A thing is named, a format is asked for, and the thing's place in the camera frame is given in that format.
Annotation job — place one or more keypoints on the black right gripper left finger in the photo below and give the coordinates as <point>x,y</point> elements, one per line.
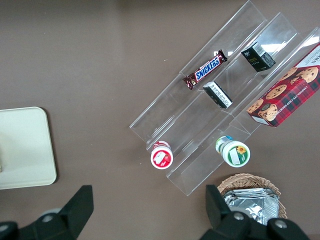
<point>72,215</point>

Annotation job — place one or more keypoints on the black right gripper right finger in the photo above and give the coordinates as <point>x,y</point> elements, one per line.
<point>225,222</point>

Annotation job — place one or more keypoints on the light wicker basket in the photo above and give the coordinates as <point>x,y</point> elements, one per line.
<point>250,181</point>

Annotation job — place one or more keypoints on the beige plastic tray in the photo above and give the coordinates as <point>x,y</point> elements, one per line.
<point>27,147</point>

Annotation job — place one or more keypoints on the stack of foil trays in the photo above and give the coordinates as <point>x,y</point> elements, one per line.
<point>255,205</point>

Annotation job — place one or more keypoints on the green lid yogurt bottle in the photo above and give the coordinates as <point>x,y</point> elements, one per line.
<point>236,153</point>

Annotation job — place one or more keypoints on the red lid yogurt bottle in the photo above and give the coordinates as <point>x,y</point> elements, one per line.
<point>162,157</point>

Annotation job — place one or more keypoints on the clear acrylic step stand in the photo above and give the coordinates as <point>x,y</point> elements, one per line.
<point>190,120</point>

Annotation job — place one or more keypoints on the small black carton box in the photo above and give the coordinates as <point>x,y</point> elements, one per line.
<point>257,58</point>
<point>217,95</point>

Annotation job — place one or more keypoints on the red chocolate chip cookie box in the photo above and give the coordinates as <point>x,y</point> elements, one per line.
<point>287,95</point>

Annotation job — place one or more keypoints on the Snickers chocolate bar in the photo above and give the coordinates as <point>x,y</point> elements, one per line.
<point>206,70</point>

